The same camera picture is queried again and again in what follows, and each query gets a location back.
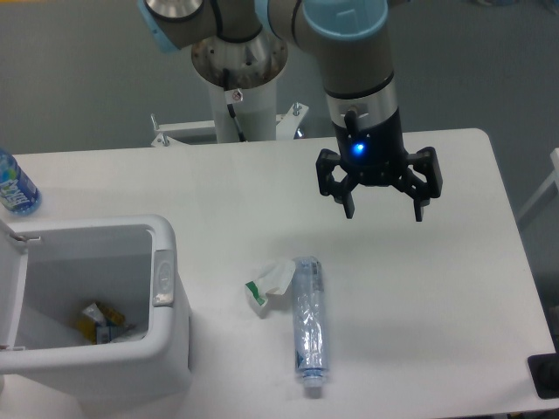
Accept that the white frame at right edge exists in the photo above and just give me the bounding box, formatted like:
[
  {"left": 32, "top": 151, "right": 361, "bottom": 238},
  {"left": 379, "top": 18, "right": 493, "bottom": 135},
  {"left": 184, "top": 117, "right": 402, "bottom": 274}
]
[{"left": 516, "top": 148, "right": 558, "bottom": 230}]

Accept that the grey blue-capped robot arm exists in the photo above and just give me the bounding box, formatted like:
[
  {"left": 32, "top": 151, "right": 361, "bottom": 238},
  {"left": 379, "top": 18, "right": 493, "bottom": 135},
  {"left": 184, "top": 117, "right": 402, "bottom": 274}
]
[{"left": 137, "top": 1, "right": 443, "bottom": 219}]

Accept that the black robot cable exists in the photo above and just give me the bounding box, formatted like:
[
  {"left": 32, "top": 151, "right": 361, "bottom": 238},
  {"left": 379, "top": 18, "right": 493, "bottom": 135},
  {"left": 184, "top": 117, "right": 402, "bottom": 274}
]
[{"left": 222, "top": 67, "right": 247, "bottom": 143}]

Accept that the white plastic trash can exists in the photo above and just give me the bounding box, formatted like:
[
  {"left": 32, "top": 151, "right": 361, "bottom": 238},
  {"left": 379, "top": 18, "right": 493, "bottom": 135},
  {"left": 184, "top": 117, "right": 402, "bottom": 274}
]
[{"left": 1, "top": 215, "right": 192, "bottom": 406}]

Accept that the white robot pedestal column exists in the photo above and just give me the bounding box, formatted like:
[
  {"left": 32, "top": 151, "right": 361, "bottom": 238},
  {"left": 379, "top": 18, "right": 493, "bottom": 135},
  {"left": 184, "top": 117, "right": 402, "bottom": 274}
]
[{"left": 191, "top": 31, "right": 287, "bottom": 142}]

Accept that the black object at table edge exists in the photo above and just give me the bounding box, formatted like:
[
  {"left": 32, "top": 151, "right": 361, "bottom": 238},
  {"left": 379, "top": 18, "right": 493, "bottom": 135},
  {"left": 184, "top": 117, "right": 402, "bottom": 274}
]
[{"left": 528, "top": 353, "right": 558, "bottom": 400}]

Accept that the white pedestal base frame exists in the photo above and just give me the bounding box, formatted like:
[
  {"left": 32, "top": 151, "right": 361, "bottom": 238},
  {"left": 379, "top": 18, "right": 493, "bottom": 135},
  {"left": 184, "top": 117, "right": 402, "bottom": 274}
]
[{"left": 150, "top": 102, "right": 309, "bottom": 148}]

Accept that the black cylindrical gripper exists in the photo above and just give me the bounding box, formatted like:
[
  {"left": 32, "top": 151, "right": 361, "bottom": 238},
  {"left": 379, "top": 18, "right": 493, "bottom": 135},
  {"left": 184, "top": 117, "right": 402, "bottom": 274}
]
[{"left": 315, "top": 94, "right": 443, "bottom": 222}]

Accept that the blue labelled water bottle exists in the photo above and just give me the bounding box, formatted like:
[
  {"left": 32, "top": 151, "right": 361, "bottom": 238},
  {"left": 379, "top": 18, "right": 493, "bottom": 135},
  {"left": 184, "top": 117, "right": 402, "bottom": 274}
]
[{"left": 1, "top": 149, "right": 42, "bottom": 216}]

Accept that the yellow white trash in bin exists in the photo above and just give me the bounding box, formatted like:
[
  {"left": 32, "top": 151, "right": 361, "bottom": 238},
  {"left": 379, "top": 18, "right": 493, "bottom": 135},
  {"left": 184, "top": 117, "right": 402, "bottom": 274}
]
[{"left": 75, "top": 301, "right": 148, "bottom": 345}]

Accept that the white green paper wrapper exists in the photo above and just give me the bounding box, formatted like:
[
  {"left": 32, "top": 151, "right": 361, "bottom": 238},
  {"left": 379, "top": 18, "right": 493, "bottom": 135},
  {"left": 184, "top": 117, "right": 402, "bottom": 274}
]
[{"left": 243, "top": 258, "right": 296, "bottom": 317}]

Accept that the crushed clear plastic bottle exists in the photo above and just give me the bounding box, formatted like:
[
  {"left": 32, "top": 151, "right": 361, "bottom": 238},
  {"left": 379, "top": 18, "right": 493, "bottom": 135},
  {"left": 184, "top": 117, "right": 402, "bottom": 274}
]
[{"left": 291, "top": 257, "right": 329, "bottom": 390}]

